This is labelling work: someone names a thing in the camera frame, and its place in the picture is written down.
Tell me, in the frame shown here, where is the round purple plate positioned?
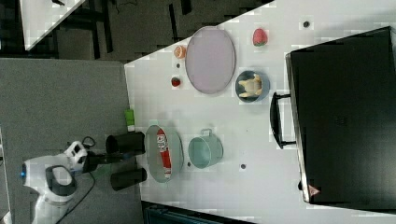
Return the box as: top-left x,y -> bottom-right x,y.
185,26 -> 235,94

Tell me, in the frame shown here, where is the blue bowl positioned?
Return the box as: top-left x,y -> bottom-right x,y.
234,70 -> 270,103

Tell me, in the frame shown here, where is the green bottle white cap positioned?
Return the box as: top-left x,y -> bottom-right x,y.
124,109 -> 135,132

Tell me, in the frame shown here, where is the black toaster oven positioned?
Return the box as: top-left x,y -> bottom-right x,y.
285,26 -> 396,214

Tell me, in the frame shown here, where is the green strainer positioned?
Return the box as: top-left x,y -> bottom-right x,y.
145,125 -> 184,183

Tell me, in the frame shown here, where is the pink strawberry toy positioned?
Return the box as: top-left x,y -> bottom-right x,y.
252,28 -> 268,47

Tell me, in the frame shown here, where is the red strawberry toy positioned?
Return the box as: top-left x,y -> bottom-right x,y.
171,77 -> 181,87

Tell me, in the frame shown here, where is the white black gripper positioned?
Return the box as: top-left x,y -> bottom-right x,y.
64,141 -> 97,174

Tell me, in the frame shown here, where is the black cylinder cup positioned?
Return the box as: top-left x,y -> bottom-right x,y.
106,132 -> 146,155

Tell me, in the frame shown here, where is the orange slice toy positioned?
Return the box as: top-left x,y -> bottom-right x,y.
174,46 -> 187,59

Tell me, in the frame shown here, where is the red ketchup bottle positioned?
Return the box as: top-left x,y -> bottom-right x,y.
157,129 -> 172,178

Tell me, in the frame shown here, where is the yellow toy chicken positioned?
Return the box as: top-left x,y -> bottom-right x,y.
238,74 -> 262,97

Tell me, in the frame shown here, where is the black cylinder holder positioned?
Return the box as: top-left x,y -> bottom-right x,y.
110,168 -> 148,191

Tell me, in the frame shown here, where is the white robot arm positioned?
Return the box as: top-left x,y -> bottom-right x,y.
21,141 -> 92,224

